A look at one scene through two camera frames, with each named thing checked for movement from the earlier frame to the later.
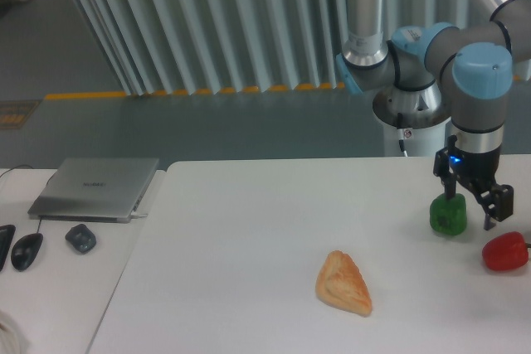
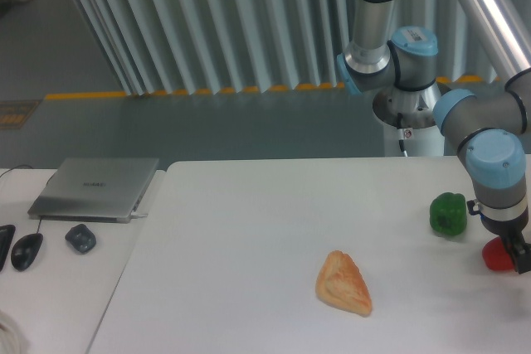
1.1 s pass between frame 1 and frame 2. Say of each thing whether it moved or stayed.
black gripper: moved
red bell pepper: stayed
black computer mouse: stayed
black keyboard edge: stayed
